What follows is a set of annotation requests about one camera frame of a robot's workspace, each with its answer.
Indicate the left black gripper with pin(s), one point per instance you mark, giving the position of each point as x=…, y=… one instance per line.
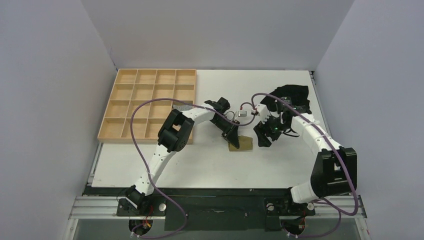
x=232, y=134

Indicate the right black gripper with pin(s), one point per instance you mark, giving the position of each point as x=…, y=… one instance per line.
x=265, y=129

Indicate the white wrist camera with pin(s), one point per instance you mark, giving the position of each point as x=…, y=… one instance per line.
x=262, y=111
x=241, y=114

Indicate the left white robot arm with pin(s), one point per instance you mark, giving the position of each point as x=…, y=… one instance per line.
x=173, y=136

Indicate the wooden compartment tray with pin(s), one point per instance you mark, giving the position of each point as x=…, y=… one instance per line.
x=140, y=101

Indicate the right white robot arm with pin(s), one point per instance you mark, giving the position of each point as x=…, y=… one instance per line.
x=335, y=168

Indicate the black underwear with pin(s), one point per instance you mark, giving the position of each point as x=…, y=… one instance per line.
x=294, y=95

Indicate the rolled striped grey underwear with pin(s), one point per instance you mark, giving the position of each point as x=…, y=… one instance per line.
x=182, y=107

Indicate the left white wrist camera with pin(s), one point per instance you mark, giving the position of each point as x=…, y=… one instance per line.
x=241, y=114

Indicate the olive and cream underwear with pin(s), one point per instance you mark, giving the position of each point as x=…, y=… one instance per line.
x=245, y=144

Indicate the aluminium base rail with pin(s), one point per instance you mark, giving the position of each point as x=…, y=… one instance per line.
x=207, y=209

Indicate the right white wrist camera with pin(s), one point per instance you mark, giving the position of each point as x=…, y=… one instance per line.
x=262, y=111

